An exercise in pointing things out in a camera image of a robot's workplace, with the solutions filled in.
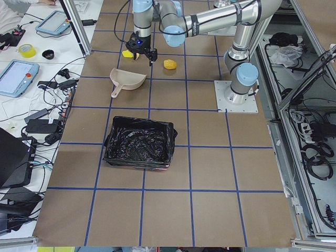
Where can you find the yellow green sponge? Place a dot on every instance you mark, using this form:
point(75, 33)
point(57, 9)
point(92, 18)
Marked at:
point(125, 54)

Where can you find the yellow toy potato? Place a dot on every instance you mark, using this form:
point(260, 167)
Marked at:
point(170, 64)

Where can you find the small black bowl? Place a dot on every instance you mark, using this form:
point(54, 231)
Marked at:
point(48, 54)

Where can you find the yellow tape roll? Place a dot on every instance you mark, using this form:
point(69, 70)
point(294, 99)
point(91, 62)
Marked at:
point(27, 50)

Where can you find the blue teach pendant far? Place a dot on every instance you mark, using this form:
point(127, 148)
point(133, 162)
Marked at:
point(54, 24)

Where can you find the black power adapter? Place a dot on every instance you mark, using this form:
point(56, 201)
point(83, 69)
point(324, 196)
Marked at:
point(43, 126)

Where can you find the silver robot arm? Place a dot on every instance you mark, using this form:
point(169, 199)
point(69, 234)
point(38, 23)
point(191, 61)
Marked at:
point(227, 18)

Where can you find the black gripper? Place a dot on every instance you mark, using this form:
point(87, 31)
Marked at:
point(146, 45)

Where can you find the beige plastic dustpan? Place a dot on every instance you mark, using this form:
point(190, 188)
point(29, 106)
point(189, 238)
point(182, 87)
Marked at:
point(125, 80)

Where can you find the white crumpled cloth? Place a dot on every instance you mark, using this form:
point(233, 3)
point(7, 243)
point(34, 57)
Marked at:
point(286, 56)

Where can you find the blue teach pendant near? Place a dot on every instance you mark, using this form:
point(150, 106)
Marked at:
point(17, 76)

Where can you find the blue teach pendant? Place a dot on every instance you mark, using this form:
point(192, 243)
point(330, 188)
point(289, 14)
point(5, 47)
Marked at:
point(54, 24)
point(17, 76)

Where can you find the black computer box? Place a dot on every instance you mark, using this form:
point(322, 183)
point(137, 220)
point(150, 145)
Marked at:
point(17, 155)

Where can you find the aluminium frame post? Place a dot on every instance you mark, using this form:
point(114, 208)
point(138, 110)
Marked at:
point(74, 19)

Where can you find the orange power strip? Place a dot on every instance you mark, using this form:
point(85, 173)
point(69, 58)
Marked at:
point(66, 105)

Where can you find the pink bin with black bag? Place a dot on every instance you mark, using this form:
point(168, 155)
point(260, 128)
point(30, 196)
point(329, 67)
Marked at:
point(140, 143)

